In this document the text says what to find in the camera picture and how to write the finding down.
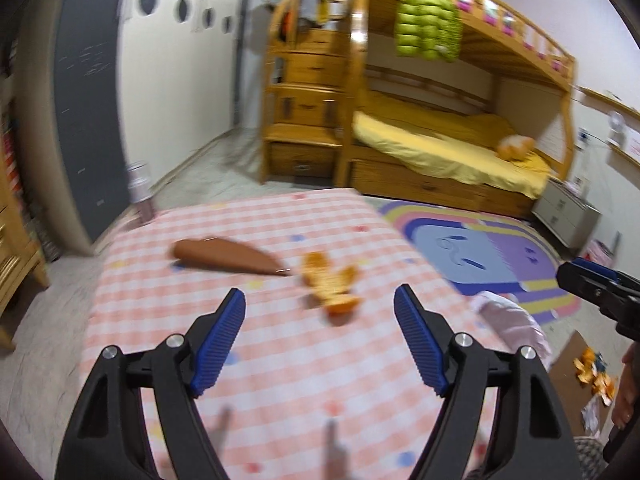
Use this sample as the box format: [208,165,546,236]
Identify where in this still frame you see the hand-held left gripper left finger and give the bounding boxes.
[55,287,247,480]

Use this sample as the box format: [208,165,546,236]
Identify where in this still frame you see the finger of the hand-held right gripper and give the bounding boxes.
[556,262,640,338]
[571,257,640,291]

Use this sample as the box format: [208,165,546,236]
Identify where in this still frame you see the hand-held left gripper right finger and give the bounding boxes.
[393,283,583,480]

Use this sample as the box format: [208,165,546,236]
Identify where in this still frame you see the cardboard box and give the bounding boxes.
[547,329,626,438]

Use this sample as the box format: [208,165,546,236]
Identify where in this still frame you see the brown carrot-shaped toy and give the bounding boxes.
[299,251,363,317]
[172,237,293,277]

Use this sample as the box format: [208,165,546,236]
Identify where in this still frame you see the person's right hand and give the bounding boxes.
[611,350,640,429]

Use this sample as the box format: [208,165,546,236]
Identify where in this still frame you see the grey patterned cloth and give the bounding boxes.
[570,435,616,480]

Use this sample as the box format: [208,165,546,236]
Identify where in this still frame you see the grey nightstand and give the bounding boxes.
[531,180,601,248]

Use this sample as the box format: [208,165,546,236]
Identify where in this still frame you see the orange peel scraps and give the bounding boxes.
[572,347,616,406]

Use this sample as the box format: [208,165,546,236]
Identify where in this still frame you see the pink checkered tablecloth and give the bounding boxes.
[80,187,506,480]

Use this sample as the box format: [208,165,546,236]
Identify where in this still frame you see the pink plastic bag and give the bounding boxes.
[470,291,553,368]

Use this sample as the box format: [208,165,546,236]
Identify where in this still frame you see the pastel rainbow rug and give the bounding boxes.
[377,199,583,318]

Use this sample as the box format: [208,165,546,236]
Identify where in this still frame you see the small white fan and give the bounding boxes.
[607,111,627,148]

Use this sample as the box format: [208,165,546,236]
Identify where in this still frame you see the orange plush toy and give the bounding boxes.
[496,134,535,162]

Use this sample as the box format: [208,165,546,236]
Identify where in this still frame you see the spray bottle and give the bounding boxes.
[126,161,157,223]

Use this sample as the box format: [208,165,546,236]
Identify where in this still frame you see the yellow bedsheet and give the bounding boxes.
[352,110,551,198]

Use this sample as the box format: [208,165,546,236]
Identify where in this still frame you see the wooden cabinet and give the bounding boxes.
[0,170,51,351]

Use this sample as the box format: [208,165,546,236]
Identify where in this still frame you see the wooden bunk bed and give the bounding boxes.
[345,0,576,218]

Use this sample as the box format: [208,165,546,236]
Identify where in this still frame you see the wooden stair drawer unit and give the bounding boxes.
[261,0,353,186]

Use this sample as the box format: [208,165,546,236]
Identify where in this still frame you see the white and grey wardrobe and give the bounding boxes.
[50,0,251,256]

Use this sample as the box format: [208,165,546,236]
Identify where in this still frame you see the green puffer jacket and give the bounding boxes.
[394,0,463,63]

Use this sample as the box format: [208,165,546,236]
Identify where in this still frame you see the wall shelf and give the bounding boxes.
[577,85,640,121]

